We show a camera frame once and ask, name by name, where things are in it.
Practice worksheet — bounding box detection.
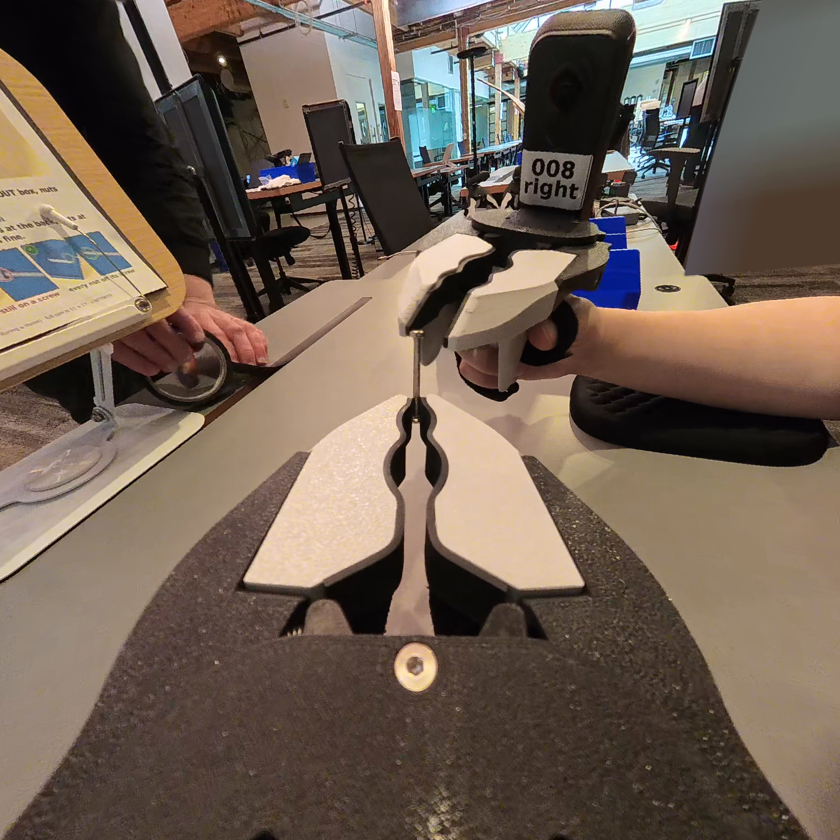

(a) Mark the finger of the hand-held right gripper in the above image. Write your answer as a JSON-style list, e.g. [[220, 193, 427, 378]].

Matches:
[[446, 251, 578, 353], [397, 235, 497, 367]]

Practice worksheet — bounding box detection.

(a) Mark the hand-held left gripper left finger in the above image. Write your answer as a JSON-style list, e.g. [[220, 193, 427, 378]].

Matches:
[[241, 394, 416, 635]]

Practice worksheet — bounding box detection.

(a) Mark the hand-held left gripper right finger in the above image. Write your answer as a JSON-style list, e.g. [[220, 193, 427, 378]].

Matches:
[[423, 394, 586, 635]]

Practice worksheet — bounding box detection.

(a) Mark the silver metal screw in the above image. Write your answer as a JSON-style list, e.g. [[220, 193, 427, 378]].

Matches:
[[409, 330, 425, 424]]

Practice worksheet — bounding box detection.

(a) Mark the person's right forearm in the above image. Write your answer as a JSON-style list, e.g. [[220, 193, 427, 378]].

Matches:
[[581, 297, 840, 422]]

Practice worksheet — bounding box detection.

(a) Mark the grey desk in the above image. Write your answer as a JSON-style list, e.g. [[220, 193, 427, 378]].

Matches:
[[0, 213, 840, 840]]

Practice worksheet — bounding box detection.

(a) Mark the brown wooden desk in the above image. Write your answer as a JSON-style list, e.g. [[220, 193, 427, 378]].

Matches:
[[246, 178, 365, 280]]

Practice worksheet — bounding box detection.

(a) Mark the person's right hand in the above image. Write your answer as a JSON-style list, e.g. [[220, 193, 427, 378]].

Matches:
[[456, 294, 602, 398]]

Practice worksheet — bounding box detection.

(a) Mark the black tape strip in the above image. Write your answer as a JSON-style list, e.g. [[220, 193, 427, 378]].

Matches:
[[226, 297, 373, 378]]

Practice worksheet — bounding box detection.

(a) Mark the black office chair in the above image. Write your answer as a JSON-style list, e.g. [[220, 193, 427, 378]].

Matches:
[[246, 223, 324, 309]]

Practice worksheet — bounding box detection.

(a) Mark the black tape roll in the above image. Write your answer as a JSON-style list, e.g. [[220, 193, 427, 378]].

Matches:
[[144, 333, 232, 409]]

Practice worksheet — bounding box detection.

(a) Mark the black wrist rest pad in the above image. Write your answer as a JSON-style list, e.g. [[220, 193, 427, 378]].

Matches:
[[569, 374, 830, 468]]

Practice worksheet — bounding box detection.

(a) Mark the grey monitor back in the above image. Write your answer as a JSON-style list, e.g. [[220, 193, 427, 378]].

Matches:
[[682, 0, 840, 277]]

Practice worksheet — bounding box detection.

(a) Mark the round metal disc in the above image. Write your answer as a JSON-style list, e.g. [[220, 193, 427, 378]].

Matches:
[[25, 443, 119, 494]]

